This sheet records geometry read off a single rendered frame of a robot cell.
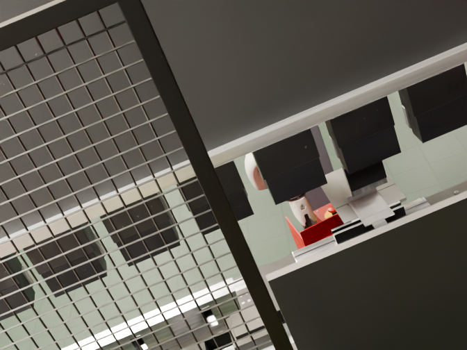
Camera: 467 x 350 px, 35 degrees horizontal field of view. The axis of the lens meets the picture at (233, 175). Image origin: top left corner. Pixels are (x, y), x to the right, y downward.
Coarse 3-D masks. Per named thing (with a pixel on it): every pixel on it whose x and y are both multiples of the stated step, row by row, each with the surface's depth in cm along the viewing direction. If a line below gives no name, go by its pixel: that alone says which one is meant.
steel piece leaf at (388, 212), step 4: (388, 208) 196; (380, 212) 196; (384, 212) 195; (388, 212) 195; (392, 212) 194; (372, 216) 196; (376, 216) 195; (380, 216) 195; (384, 216) 194; (388, 216) 193; (364, 220) 196; (368, 220) 195; (372, 220) 194; (376, 220) 194; (364, 224) 194; (368, 224) 194
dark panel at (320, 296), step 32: (416, 224) 135; (448, 224) 136; (320, 256) 135; (352, 256) 136; (384, 256) 137; (416, 256) 139; (448, 256) 140; (288, 288) 136; (320, 288) 138; (352, 288) 139; (384, 288) 141; (416, 288) 142; (448, 288) 144; (288, 320) 140; (320, 320) 141; (352, 320) 143; (384, 320) 144; (416, 320) 146; (448, 320) 148
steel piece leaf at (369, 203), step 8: (368, 192) 204; (376, 192) 204; (352, 200) 204; (360, 200) 204; (368, 200) 202; (376, 200) 201; (352, 208) 202; (360, 208) 200; (368, 208) 199; (376, 208) 198; (384, 208) 197; (360, 216) 198; (368, 216) 196
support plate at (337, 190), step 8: (328, 176) 219; (336, 176) 218; (344, 176) 216; (328, 184) 216; (336, 184) 215; (344, 184) 213; (384, 184) 206; (392, 184) 205; (328, 192) 212; (336, 192) 211; (344, 192) 210; (384, 192) 203; (392, 192) 202; (400, 192) 200; (336, 200) 208; (344, 200) 207; (384, 200) 200; (392, 200) 199; (400, 200) 198; (344, 208) 203; (344, 216) 201; (352, 216) 199
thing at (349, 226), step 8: (392, 208) 197; (400, 208) 195; (392, 216) 196; (400, 216) 196; (344, 224) 198; (352, 224) 197; (360, 224) 195; (336, 232) 196; (344, 232) 195; (352, 232) 196; (360, 232) 196; (336, 240) 196; (344, 240) 197
